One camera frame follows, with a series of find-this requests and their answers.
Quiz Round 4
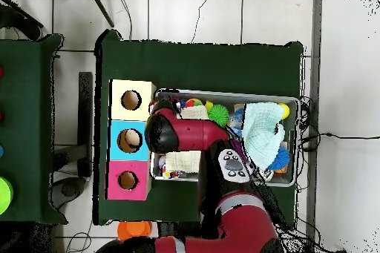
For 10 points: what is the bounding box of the cream waffle cloth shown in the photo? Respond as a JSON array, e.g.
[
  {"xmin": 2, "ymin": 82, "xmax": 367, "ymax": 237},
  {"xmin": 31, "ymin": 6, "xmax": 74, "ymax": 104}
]
[{"xmin": 163, "ymin": 105, "xmax": 210, "ymax": 174}]

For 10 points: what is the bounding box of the wooden box with three holes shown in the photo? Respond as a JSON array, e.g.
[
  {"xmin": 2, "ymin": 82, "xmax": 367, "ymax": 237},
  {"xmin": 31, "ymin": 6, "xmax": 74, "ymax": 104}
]
[{"xmin": 104, "ymin": 79, "xmax": 157, "ymax": 201}]

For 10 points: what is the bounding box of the shallow mesh bin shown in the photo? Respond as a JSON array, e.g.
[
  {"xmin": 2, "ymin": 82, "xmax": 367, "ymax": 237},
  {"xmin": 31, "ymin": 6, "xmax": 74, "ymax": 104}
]
[{"xmin": 149, "ymin": 88, "xmax": 300, "ymax": 188}]

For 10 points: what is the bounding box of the multicolour spiky caterpillar toy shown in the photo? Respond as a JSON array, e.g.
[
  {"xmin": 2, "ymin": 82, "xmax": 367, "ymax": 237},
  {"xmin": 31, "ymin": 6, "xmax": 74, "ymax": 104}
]
[{"xmin": 179, "ymin": 98, "xmax": 204, "ymax": 109}]

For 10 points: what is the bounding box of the green spiky ball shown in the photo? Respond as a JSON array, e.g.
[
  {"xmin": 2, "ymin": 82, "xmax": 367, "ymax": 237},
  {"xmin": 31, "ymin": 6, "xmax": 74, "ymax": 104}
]
[{"xmin": 207, "ymin": 104, "xmax": 231, "ymax": 125}]

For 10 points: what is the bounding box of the colourful candy packet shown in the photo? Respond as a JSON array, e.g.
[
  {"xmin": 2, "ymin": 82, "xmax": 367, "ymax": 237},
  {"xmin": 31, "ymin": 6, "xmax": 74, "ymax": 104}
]
[{"xmin": 161, "ymin": 168, "xmax": 186, "ymax": 180}]

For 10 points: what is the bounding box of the dark green table cloth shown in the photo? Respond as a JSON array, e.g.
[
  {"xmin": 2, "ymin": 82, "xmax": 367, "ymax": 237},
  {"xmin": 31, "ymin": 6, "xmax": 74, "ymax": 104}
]
[
  {"xmin": 0, "ymin": 33, "xmax": 68, "ymax": 226},
  {"xmin": 93, "ymin": 29, "xmax": 304, "ymax": 226}
]

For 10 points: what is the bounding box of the mint green cloth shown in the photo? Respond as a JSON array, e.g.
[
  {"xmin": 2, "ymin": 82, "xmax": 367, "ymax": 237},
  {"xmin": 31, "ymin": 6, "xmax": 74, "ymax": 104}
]
[{"xmin": 241, "ymin": 102, "xmax": 286, "ymax": 171}]

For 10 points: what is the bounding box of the yellow ball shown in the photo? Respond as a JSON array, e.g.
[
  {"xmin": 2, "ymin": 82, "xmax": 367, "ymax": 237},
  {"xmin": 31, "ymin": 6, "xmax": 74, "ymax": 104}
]
[{"xmin": 278, "ymin": 102, "xmax": 291, "ymax": 120}]

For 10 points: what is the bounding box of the blue spiky ball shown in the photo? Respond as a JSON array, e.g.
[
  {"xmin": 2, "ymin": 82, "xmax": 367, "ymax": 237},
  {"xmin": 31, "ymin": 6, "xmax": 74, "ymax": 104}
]
[{"xmin": 267, "ymin": 145, "xmax": 291, "ymax": 171}]

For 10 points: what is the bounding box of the orange plastic bucket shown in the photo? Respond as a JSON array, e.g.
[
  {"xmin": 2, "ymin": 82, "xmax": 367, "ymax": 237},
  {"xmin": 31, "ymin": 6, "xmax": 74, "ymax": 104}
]
[{"xmin": 117, "ymin": 220, "xmax": 153, "ymax": 241}]

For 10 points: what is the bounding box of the grey foot pedal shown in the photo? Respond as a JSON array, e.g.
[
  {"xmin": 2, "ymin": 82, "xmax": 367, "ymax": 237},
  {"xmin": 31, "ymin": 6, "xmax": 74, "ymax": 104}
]
[{"xmin": 50, "ymin": 176, "xmax": 88, "ymax": 210}]

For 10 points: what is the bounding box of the black tripod stand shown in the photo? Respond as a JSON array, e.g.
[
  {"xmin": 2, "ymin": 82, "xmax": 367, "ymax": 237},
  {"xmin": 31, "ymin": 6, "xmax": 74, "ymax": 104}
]
[{"xmin": 0, "ymin": 0, "xmax": 115, "ymax": 28}]

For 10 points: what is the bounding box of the lime green bowl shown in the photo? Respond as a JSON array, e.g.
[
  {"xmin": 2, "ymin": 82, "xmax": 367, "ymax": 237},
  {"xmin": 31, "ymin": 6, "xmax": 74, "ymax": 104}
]
[{"xmin": 0, "ymin": 176, "xmax": 14, "ymax": 216}]

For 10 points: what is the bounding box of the black cable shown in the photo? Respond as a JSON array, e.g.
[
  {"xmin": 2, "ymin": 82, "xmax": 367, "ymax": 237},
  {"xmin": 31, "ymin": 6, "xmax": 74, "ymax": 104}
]
[{"xmin": 299, "ymin": 131, "xmax": 380, "ymax": 144}]

